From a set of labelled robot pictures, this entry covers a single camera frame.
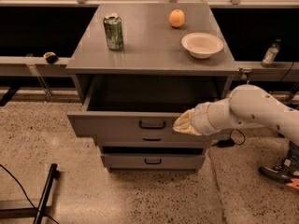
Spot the dark round object on rail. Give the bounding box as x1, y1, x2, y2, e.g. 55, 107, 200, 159
43, 51, 58, 63

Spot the white bowl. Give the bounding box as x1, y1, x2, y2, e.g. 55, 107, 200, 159
181, 33, 224, 59

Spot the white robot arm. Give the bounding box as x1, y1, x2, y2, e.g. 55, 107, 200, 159
173, 85, 299, 145

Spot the grey drawer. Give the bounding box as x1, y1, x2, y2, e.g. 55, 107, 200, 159
101, 147, 205, 171
68, 75, 225, 138
96, 134, 212, 147

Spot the grey middle drawer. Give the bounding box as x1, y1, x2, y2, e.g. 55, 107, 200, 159
96, 134, 212, 147

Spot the black floor cable left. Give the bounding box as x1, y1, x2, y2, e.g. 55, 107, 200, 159
0, 163, 60, 224

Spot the person's sneaker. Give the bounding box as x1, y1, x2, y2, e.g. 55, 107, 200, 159
258, 158, 299, 184

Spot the grey bottom drawer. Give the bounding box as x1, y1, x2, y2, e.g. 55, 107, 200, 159
101, 147, 205, 171

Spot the black power cable with adapter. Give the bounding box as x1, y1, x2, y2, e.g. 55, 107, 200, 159
211, 128, 247, 148

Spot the person's jeans leg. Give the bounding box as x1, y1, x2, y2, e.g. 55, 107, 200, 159
287, 141, 299, 167

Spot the black metal floor stand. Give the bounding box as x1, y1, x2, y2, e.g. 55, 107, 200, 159
0, 163, 60, 224

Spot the grey drawer cabinet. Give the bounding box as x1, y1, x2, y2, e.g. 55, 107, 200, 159
65, 2, 240, 173

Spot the green soda can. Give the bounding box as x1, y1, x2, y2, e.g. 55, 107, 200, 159
103, 13, 123, 50

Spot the orange fruit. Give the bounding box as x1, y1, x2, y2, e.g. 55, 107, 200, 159
169, 9, 185, 28

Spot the grey top drawer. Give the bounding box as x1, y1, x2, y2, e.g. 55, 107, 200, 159
68, 75, 225, 138

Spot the small clear bottle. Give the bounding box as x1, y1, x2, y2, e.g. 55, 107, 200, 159
262, 39, 281, 67

